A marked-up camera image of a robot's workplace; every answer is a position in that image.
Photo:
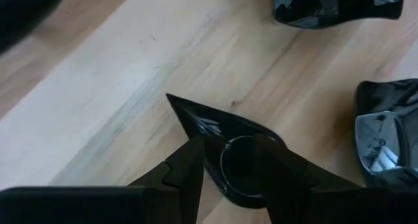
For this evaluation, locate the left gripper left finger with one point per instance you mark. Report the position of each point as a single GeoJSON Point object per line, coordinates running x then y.
{"type": "Point", "coordinates": [187, 185]}

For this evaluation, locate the black teardrop mini plate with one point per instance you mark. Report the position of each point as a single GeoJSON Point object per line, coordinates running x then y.
{"type": "Point", "coordinates": [235, 165]}

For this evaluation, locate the black leaf-shaped mini plate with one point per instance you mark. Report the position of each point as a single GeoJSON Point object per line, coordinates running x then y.
{"type": "Point", "coordinates": [382, 139]}

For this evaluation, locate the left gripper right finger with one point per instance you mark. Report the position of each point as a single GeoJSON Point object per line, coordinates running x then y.
{"type": "Point", "coordinates": [284, 191]}

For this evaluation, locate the black wavy square mini plate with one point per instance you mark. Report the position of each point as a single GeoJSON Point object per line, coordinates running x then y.
{"type": "Point", "coordinates": [310, 8]}

